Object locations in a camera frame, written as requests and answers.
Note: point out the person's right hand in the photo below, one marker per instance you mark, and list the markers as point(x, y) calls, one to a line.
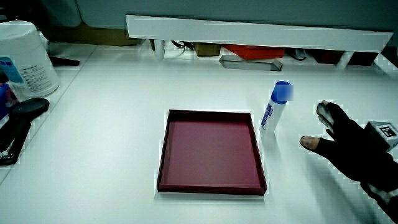
point(351, 149)

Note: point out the white glue stick blue cap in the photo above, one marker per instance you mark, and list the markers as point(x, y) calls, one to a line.
point(273, 109)

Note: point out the white desk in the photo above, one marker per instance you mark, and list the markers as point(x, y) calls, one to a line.
point(124, 93)

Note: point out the dark red box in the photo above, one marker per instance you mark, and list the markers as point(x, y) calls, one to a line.
point(326, 56)

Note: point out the grey metal tray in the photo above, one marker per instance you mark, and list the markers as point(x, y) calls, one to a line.
point(248, 63)

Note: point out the orange box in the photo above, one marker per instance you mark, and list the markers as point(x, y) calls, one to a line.
point(255, 51)

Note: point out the dark red square tray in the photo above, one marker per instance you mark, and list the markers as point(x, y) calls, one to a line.
point(211, 152)

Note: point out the white monitor riser shelf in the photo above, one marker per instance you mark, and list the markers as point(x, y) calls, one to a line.
point(248, 31)

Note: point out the brown cardboard box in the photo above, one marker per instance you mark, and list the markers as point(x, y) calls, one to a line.
point(206, 49)

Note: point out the black stapler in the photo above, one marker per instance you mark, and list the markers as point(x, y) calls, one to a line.
point(18, 124)

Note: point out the white wipes canister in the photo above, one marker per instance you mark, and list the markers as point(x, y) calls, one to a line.
point(26, 59)

